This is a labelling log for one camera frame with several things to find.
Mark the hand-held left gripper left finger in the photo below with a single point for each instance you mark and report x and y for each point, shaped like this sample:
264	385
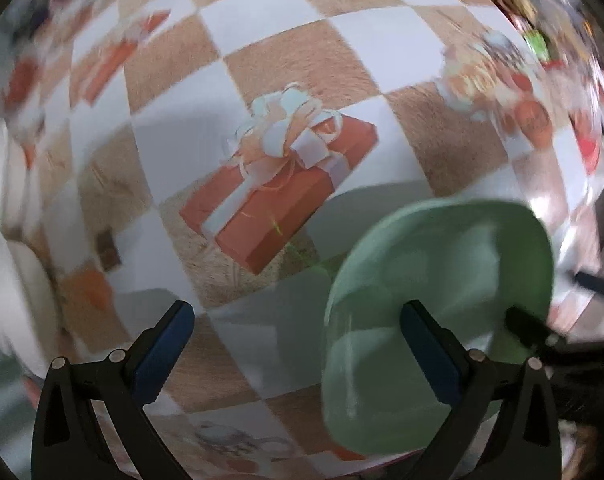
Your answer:
165	350

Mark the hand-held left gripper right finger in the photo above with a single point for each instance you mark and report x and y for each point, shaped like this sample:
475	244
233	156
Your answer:
431	355

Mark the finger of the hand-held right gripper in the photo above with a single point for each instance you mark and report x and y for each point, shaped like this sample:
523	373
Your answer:
599	284
526	325

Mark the green plate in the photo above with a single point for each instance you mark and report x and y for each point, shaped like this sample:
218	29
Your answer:
431	260

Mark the white bowl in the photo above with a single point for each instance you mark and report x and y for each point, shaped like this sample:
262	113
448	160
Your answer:
7	180
12	300

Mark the pile of snack packets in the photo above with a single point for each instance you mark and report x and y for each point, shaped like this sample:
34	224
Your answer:
546	20

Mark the printed checkered tablecloth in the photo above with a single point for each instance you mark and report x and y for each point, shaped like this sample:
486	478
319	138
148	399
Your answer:
282	35

